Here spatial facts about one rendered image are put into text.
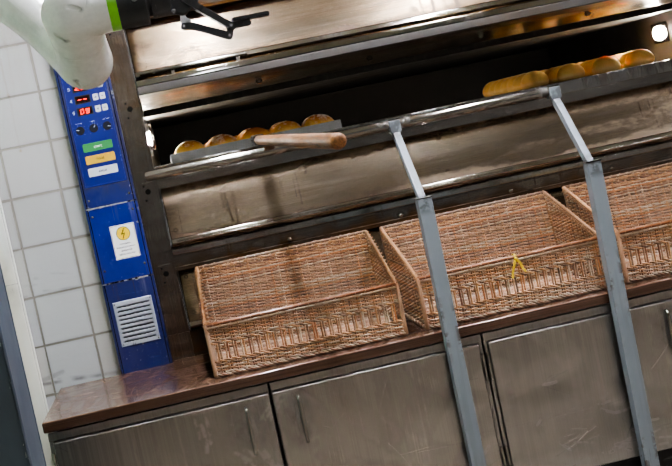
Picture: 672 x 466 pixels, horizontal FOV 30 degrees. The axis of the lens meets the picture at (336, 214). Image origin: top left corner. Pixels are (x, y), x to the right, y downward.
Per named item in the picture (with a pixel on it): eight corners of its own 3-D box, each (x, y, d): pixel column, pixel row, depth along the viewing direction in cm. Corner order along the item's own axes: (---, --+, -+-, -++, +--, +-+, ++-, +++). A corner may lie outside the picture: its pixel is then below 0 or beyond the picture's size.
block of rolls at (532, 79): (480, 98, 475) (478, 84, 475) (600, 73, 481) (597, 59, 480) (524, 89, 415) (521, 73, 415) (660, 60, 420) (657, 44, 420)
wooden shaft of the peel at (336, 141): (349, 147, 218) (345, 130, 217) (332, 151, 217) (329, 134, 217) (264, 143, 387) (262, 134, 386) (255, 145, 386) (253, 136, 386)
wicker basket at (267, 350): (210, 352, 391) (192, 266, 389) (386, 313, 396) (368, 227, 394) (212, 380, 342) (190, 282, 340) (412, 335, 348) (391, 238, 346)
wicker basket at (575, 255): (393, 311, 396) (375, 226, 394) (562, 273, 403) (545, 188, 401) (424, 332, 348) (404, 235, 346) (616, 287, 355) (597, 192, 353)
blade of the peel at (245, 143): (342, 127, 399) (340, 119, 398) (171, 163, 392) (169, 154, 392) (327, 128, 434) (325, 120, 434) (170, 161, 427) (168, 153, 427)
